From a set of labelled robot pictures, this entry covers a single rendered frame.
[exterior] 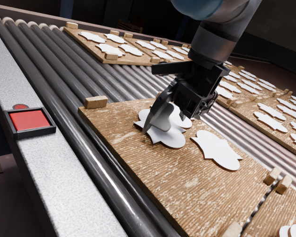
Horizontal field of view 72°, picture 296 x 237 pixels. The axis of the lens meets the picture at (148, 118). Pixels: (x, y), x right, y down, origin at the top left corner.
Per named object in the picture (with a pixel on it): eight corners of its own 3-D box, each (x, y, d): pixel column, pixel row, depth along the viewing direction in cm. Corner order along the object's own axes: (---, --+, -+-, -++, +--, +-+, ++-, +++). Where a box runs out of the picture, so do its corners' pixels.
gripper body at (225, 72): (187, 122, 41) (218, 68, 34) (159, 98, 45) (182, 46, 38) (206, 115, 46) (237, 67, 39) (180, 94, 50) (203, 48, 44)
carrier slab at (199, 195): (210, 271, 29) (215, 266, 28) (76, 112, 50) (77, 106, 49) (273, 180, 53) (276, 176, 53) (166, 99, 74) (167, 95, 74)
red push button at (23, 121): (17, 137, 38) (17, 131, 37) (9, 118, 41) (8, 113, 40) (50, 131, 42) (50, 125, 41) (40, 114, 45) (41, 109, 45)
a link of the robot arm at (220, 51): (191, 22, 36) (214, 27, 42) (181, 47, 39) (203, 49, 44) (225, 40, 32) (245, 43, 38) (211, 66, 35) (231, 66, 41)
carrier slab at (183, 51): (199, 68, 134) (202, 62, 132) (159, 45, 156) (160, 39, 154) (222, 70, 158) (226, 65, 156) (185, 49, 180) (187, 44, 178)
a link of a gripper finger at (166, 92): (151, 112, 42) (180, 81, 41) (146, 108, 42) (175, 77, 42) (159, 119, 46) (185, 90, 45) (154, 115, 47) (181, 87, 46)
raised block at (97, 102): (86, 110, 49) (88, 100, 47) (82, 106, 50) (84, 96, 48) (106, 107, 53) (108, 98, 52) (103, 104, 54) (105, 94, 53)
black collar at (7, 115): (13, 140, 37) (13, 133, 36) (3, 116, 41) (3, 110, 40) (56, 132, 42) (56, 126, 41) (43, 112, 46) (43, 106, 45)
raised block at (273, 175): (269, 187, 48) (276, 179, 46) (261, 181, 49) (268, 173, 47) (275, 177, 52) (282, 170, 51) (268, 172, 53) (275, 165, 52)
